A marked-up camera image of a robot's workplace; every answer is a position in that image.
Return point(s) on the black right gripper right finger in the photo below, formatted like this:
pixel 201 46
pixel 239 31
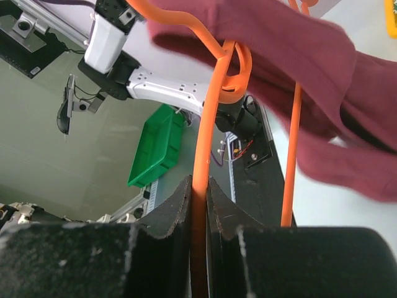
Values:
pixel 249 259

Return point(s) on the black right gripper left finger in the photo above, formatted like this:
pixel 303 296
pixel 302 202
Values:
pixel 147 258

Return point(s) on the orange plastic hanger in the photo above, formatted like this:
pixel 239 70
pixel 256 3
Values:
pixel 211 124

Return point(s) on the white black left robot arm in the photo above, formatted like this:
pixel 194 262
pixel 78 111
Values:
pixel 122 76

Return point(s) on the green plastic bin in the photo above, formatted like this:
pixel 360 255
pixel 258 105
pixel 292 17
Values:
pixel 158 147

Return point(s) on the yellow plastic bin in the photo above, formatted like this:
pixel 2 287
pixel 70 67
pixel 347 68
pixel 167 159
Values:
pixel 390 18

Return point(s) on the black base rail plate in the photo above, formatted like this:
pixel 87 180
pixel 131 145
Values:
pixel 256 178

